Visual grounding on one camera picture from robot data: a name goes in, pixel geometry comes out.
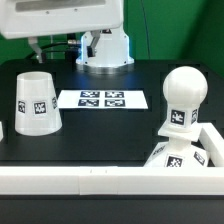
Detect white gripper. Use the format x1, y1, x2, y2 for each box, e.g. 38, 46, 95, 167
0, 0, 124, 63

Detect white conical lamp shade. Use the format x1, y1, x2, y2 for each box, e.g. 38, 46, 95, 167
15, 71, 62, 136

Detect white lamp bulb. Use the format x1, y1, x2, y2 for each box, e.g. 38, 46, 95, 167
163, 66, 208, 132

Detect white lamp base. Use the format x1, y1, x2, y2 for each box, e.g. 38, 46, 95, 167
144, 122, 209, 168

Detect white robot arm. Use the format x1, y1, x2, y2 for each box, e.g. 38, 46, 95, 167
0, 0, 134, 74

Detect white marker sheet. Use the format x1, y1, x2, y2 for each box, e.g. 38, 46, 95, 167
58, 90, 148, 109

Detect black curved cable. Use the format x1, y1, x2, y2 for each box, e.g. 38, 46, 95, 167
25, 41, 81, 60

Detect black thick cable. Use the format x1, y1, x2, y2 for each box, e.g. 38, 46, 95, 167
66, 33, 82, 48

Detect white left wall bar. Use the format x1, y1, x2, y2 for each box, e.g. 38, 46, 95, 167
0, 121, 4, 142

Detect white wall bar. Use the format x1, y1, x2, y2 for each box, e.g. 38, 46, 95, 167
199, 123, 224, 167
0, 166, 224, 195
0, 121, 4, 142

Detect white front wall bar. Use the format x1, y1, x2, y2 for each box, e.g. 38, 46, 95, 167
0, 166, 224, 195

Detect white right wall bar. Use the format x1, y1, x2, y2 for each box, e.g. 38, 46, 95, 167
199, 123, 224, 167

